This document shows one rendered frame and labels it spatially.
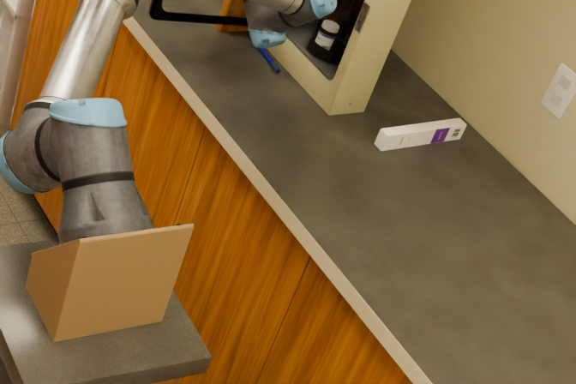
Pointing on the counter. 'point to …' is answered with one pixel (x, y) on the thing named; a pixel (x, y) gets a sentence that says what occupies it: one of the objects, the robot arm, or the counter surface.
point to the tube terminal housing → (315, 84)
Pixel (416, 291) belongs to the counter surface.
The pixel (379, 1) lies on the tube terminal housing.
